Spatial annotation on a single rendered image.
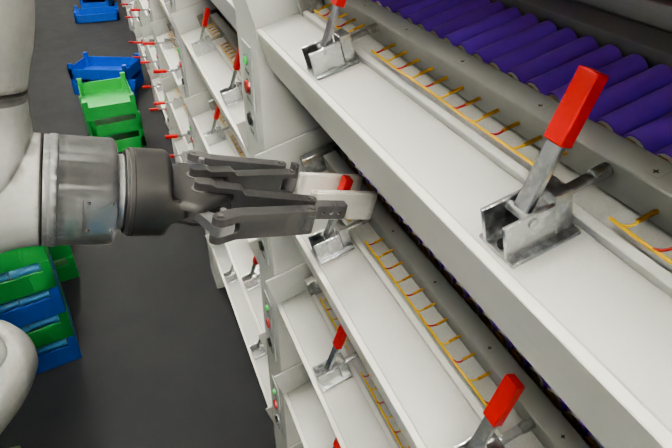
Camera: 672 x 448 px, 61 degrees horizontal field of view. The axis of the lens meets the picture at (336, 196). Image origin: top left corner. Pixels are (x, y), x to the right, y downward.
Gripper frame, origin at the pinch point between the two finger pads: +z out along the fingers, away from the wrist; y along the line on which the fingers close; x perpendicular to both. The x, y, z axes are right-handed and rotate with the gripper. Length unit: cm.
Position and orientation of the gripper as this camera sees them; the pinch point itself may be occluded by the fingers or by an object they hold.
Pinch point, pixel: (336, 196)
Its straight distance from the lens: 56.7
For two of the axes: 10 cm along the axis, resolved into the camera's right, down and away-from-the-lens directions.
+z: 9.0, 0.2, 4.4
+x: 2.4, -8.7, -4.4
